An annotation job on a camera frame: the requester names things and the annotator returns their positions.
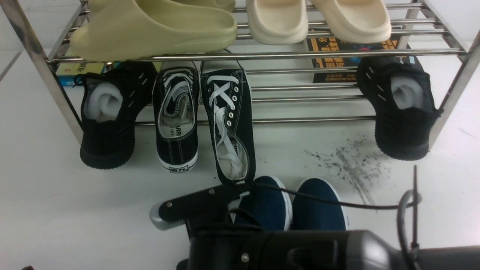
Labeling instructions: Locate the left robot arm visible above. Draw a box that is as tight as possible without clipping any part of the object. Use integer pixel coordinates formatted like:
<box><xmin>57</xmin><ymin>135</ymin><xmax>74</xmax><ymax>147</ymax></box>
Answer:
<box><xmin>149</xmin><ymin>182</ymin><xmax>479</xmax><ymax>270</ymax></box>

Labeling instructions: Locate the yellow blue book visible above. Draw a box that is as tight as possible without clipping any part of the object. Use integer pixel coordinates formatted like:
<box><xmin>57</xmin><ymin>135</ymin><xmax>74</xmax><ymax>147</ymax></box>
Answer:
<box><xmin>55</xmin><ymin>63</ymin><xmax>107</xmax><ymax>87</ymax></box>

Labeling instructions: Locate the cream foam slipper left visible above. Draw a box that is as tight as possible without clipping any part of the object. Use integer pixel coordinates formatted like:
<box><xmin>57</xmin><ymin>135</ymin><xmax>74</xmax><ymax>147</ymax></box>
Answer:
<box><xmin>245</xmin><ymin>0</ymin><xmax>308</xmax><ymax>45</ymax></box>

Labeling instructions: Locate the black knit sneaker right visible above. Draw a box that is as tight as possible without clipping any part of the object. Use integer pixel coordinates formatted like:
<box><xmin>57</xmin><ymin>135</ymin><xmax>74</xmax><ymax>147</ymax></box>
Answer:
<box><xmin>357</xmin><ymin>56</ymin><xmax>443</xmax><ymax>161</ymax></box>

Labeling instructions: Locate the black canvas sneaker upright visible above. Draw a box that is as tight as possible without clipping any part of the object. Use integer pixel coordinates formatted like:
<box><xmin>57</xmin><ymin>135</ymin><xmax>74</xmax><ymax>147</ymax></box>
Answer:
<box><xmin>151</xmin><ymin>61</ymin><xmax>200</xmax><ymax>173</ymax></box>

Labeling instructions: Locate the olive green foam slipper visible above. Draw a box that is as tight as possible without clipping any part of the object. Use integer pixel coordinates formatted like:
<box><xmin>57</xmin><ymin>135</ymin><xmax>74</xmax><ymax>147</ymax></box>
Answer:
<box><xmin>70</xmin><ymin>0</ymin><xmax>238</xmax><ymax>62</ymax></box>

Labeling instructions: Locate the black canvas sneaker tilted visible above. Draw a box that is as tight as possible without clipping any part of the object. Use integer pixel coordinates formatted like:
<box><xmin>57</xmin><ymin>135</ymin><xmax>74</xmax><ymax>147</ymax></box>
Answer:
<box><xmin>199</xmin><ymin>60</ymin><xmax>257</xmax><ymax>184</ymax></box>

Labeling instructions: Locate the black knit sneaker left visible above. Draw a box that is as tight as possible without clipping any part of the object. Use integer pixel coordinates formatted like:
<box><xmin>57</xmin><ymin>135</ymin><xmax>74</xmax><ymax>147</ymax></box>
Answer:
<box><xmin>74</xmin><ymin>61</ymin><xmax>157</xmax><ymax>170</ymax></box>

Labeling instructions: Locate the steel shoe rack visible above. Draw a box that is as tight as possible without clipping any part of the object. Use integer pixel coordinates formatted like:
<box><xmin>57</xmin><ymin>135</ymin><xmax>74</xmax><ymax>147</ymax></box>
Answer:
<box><xmin>1</xmin><ymin>0</ymin><xmax>479</xmax><ymax>146</ymax></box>

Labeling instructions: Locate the black knit sneaker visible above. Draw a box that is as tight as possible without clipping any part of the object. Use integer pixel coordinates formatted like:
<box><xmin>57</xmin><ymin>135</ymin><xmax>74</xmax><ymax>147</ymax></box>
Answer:
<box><xmin>357</xmin><ymin>56</ymin><xmax>443</xmax><ymax>161</ymax></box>
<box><xmin>74</xmin><ymin>61</ymin><xmax>157</xmax><ymax>170</ymax></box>

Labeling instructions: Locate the black cable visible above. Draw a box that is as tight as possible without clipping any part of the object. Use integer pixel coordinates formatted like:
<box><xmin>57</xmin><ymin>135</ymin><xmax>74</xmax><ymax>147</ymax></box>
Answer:
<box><xmin>229</xmin><ymin>165</ymin><xmax>423</xmax><ymax>270</ymax></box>

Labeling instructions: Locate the black orange printed book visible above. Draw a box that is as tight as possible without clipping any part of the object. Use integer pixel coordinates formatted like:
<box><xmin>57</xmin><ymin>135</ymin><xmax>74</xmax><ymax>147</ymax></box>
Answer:
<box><xmin>303</xmin><ymin>34</ymin><xmax>401</xmax><ymax>83</ymax></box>

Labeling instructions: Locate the cream foam slipper right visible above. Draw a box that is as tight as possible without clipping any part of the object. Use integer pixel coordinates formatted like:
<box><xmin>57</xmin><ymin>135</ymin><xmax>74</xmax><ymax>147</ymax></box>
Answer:
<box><xmin>310</xmin><ymin>0</ymin><xmax>392</xmax><ymax>44</ymax></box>

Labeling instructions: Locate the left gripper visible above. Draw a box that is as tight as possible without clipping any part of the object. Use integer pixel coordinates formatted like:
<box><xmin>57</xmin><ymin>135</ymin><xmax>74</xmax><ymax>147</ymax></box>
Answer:
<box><xmin>149</xmin><ymin>182</ymin><xmax>251</xmax><ymax>231</ymax></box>

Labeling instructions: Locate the navy slip-on shoe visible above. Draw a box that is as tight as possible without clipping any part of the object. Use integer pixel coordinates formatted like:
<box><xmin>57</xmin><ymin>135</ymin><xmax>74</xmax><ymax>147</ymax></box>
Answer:
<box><xmin>290</xmin><ymin>178</ymin><xmax>348</xmax><ymax>231</ymax></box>
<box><xmin>229</xmin><ymin>176</ymin><xmax>293</xmax><ymax>231</ymax></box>

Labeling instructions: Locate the cream foam slipper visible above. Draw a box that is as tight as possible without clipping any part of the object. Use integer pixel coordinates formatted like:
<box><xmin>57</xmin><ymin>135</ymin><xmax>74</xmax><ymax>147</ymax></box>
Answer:
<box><xmin>245</xmin><ymin>0</ymin><xmax>308</xmax><ymax>45</ymax></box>
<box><xmin>310</xmin><ymin>0</ymin><xmax>392</xmax><ymax>44</ymax></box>

